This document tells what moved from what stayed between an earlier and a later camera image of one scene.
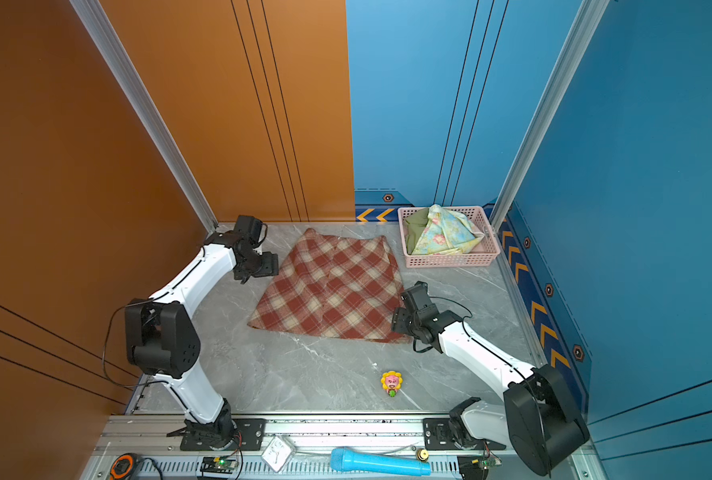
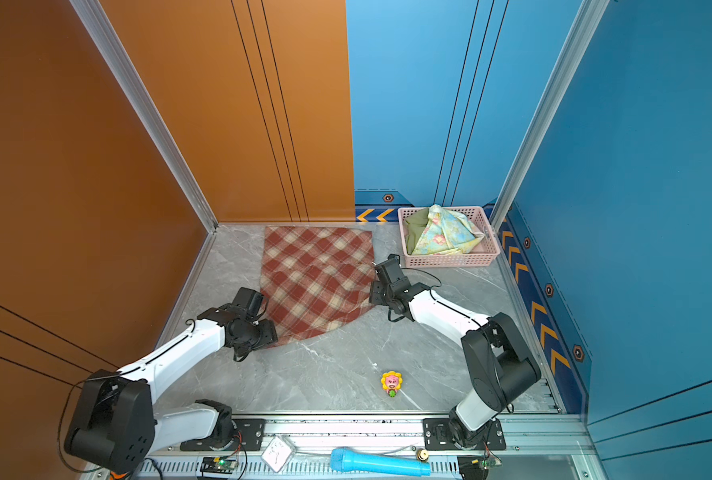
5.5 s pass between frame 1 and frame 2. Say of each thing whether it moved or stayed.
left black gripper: moved
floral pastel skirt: stayed
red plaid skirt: moved
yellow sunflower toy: stayed
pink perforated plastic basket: stayed
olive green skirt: stayed
